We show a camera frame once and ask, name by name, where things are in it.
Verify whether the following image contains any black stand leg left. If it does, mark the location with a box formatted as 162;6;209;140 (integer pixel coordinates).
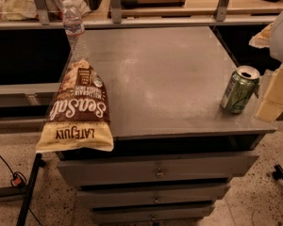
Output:
16;153;45;226

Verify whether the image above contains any brown chip bag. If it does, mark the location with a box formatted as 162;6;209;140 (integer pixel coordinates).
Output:
36;59;113;153

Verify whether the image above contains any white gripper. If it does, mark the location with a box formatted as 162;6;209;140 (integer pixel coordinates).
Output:
249;10;283;122

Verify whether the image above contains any black cable on floor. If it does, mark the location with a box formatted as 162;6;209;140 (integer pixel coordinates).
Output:
0;144;44;226

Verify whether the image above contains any green soda can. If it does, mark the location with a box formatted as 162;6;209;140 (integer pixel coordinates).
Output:
221;66;260;114

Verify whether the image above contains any middle grey drawer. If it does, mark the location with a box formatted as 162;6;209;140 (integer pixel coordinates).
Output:
77;183;230;208

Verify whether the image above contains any grey drawer cabinet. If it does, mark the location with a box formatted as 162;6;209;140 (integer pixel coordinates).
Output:
58;26;275;216

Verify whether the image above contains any grey drawer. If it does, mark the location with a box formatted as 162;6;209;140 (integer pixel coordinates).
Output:
92;203;214;225
77;183;230;208
58;151;258;186

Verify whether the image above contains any bottom grey drawer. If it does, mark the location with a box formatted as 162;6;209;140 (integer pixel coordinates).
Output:
92;203;214;225

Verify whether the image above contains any top grey drawer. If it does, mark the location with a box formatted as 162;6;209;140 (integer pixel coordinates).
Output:
58;151;258;186

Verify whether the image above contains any clear plastic water bottle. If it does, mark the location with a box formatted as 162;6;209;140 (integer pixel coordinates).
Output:
62;0;89;61

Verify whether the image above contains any grey metal rail shelf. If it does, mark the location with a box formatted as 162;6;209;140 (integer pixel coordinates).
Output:
0;0;283;30

